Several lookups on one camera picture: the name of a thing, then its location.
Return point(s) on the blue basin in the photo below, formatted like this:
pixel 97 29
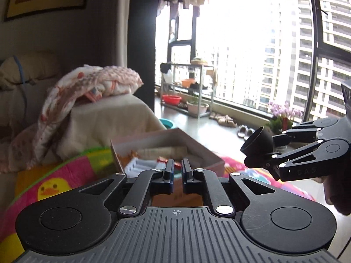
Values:
pixel 166 123

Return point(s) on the pink printed blanket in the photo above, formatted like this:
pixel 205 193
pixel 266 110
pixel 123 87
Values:
pixel 82 85

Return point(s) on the metal shelf rack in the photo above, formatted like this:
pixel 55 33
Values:
pixel 203 87

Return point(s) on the beige sofa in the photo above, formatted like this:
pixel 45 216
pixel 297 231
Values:
pixel 109 120

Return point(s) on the red snack packet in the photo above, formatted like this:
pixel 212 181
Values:
pixel 161 161

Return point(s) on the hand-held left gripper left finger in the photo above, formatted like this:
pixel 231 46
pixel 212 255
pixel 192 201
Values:
pixel 169 171

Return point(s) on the tan sandal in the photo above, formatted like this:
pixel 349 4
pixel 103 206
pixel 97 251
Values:
pixel 218 116
pixel 228 122

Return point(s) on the tan round hat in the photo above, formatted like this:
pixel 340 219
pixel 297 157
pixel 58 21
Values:
pixel 197 60

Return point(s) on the pink cardboard box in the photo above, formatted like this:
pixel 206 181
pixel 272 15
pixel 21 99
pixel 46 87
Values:
pixel 164 141

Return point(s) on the dark window frame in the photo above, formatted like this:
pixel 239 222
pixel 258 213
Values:
pixel 181 42

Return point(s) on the white planter with greens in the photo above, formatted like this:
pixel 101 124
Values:
pixel 197 107

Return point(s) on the orange basin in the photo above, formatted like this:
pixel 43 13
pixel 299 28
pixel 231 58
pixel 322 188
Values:
pixel 188 83

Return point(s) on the beige pillow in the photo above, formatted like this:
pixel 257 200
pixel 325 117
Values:
pixel 33 68

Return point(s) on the black shoes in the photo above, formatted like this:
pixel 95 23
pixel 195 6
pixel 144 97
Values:
pixel 198 85

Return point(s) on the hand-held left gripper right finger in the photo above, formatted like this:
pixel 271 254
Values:
pixel 185 172

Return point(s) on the pink flowering potted plant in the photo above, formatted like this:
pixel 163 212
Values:
pixel 282 115

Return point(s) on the red basin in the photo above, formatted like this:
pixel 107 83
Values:
pixel 172 99

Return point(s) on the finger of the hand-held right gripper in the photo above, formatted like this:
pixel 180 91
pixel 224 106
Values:
pixel 304 133
pixel 307 167

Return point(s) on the white plastic jug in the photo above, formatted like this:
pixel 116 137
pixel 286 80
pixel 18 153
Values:
pixel 166 75

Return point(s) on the colourful cartoon play mat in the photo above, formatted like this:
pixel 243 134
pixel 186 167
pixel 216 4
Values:
pixel 54 178

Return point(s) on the person's right hand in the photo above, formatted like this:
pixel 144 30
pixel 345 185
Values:
pixel 340 194

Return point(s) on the high-rise apartment building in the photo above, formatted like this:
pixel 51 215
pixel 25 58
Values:
pixel 290 46

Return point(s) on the black funnel-shaped cup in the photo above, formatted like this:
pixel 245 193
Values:
pixel 257 142

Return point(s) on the white slipper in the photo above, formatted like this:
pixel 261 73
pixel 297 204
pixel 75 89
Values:
pixel 241 131
pixel 250 133

